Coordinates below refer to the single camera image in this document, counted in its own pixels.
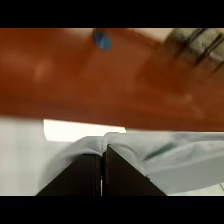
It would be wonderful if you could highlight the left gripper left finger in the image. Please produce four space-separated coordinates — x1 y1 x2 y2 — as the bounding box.
36 153 102 197

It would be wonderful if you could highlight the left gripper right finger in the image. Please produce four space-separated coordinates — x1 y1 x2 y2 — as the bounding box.
101 144 167 197

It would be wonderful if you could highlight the light blue shirt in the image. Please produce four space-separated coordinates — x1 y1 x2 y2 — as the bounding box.
39 131 224 197

